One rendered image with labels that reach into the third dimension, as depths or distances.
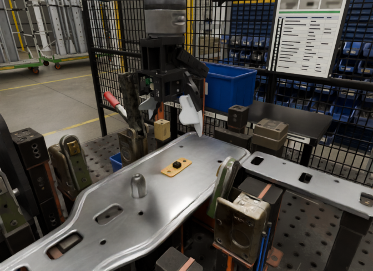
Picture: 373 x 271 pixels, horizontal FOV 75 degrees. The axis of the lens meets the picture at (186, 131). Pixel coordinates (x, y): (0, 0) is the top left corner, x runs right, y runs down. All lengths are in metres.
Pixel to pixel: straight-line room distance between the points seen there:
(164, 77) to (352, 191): 0.47
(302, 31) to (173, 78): 0.60
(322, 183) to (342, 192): 0.04
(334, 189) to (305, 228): 0.35
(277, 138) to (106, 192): 0.46
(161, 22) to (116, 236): 0.38
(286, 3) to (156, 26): 0.61
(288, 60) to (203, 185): 0.60
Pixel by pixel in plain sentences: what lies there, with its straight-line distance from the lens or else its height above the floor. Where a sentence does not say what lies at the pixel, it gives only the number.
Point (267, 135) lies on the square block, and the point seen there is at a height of 1.04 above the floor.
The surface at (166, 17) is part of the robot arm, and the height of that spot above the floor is 1.34.
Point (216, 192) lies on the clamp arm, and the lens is 0.47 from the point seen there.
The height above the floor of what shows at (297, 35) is 1.28.
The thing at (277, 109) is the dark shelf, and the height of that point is 1.03.
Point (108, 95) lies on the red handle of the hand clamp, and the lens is 0.72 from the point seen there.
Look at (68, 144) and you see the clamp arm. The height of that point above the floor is 1.09.
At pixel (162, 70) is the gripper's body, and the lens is 0.47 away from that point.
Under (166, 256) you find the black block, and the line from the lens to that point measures 0.45.
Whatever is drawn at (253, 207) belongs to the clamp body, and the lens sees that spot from 0.46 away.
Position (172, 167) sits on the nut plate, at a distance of 0.61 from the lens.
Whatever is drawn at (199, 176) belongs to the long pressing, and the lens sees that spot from 0.59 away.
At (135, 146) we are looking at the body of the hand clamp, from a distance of 0.68.
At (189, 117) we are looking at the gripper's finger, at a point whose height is 1.16.
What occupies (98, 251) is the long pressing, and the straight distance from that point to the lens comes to 0.46.
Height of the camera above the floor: 1.34
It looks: 25 degrees down
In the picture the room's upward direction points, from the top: straight up
